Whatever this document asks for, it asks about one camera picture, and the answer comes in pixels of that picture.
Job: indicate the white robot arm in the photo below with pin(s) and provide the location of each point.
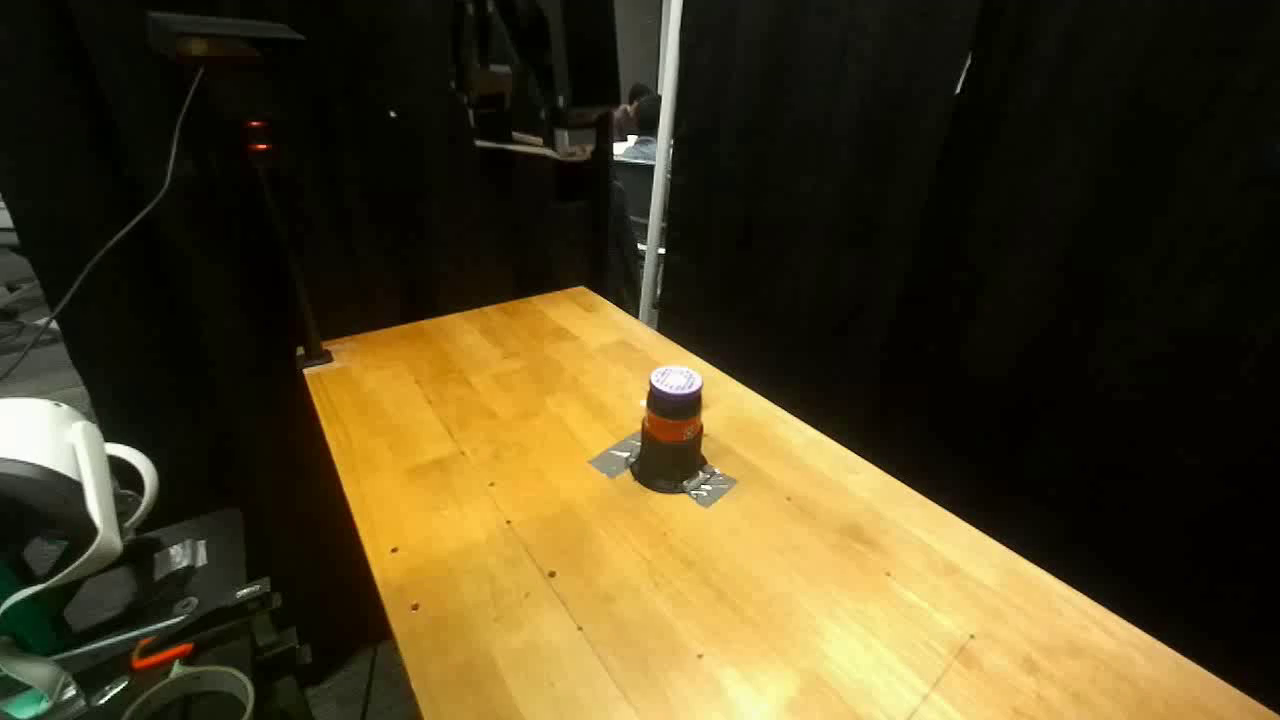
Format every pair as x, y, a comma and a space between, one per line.
60, 479

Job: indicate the silver tape strip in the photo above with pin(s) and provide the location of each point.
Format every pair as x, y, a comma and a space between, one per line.
706, 484

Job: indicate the white vertical pole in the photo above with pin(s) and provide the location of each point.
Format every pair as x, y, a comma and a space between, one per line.
664, 151

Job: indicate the roll of tape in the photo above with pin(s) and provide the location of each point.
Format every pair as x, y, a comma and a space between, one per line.
193, 682

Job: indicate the orange handled clamp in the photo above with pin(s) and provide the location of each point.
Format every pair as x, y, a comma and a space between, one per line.
155, 658

